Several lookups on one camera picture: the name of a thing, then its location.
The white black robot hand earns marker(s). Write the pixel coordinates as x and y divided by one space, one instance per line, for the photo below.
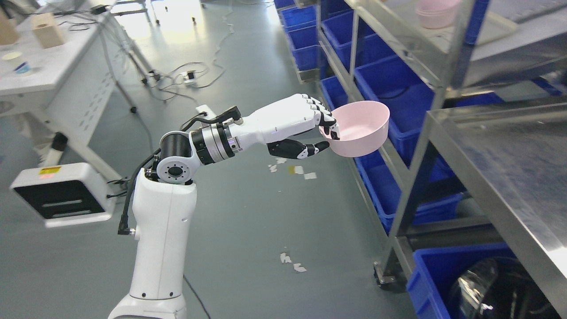
273 125

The pink plastic bowl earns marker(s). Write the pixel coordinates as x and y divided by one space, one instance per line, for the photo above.
363 128

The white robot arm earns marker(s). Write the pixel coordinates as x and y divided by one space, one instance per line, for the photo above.
159 206

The stainless steel shelf rack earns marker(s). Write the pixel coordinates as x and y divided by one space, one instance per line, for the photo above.
378 51

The stacked pink bowls on shelf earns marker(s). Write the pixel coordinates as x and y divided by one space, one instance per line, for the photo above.
437 14

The white power strip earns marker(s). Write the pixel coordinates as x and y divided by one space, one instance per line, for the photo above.
189 77

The blue bin under table left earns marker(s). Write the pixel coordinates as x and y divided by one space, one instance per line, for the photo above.
475 282

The stainless steel table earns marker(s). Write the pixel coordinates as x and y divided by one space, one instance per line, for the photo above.
514 163

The white desk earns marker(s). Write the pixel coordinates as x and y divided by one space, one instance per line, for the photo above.
70 84

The white box device on floor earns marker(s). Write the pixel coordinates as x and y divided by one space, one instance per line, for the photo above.
66 195

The wooden block on desk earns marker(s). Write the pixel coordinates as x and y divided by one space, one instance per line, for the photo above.
46 30

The paper cup on desk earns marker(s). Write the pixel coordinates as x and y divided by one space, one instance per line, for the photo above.
18 63

